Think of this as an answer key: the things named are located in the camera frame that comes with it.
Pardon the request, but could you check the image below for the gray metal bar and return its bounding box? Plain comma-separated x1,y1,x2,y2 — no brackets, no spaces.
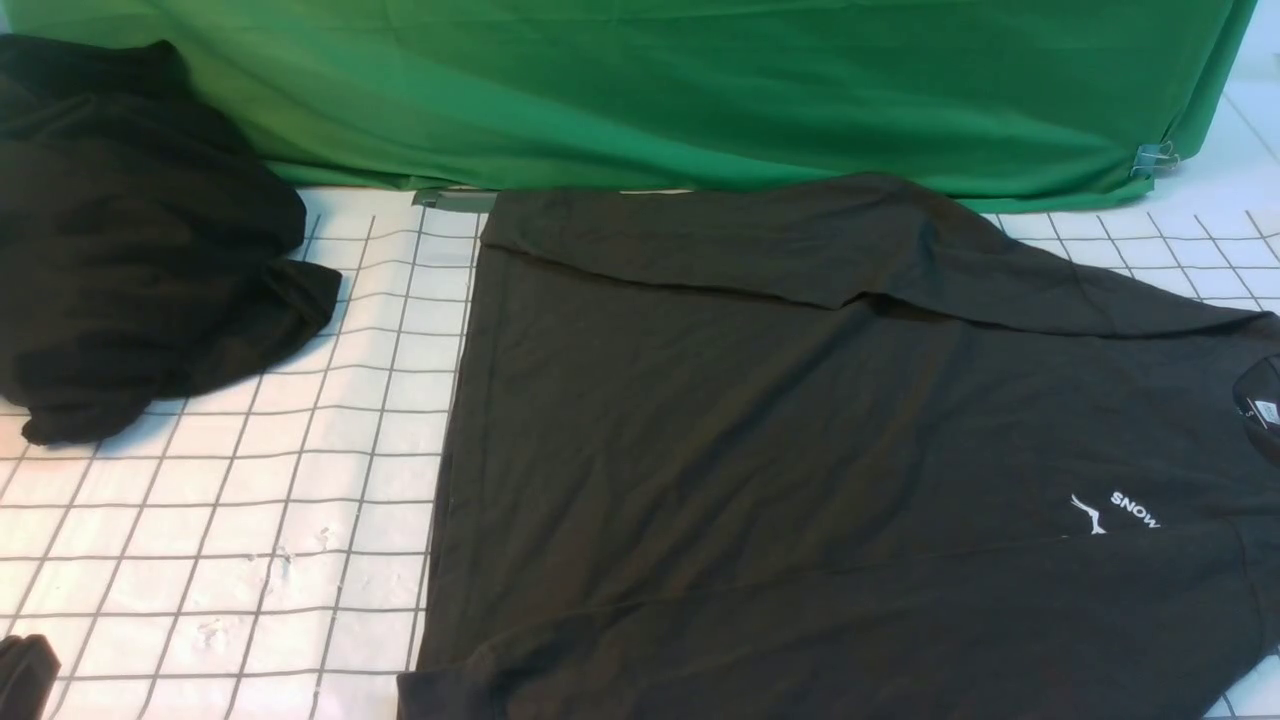
412,188,498,214

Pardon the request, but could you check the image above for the gray long-sleeve top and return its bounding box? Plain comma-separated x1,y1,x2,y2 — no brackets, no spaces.
397,176,1277,719

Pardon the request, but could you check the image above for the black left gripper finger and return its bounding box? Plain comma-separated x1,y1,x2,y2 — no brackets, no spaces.
0,634,61,720

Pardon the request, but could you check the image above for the metal binder clip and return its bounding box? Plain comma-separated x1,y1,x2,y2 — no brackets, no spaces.
1130,141,1181,179

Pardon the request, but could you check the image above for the green backdrop cloth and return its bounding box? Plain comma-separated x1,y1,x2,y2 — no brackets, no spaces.
3,1,1256,213

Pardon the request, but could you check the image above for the black crumpled garment pile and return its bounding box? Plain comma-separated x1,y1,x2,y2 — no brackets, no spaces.
1,35,342,446

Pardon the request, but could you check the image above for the white grid table mat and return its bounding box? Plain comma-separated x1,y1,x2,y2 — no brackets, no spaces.
3,206,1277,719

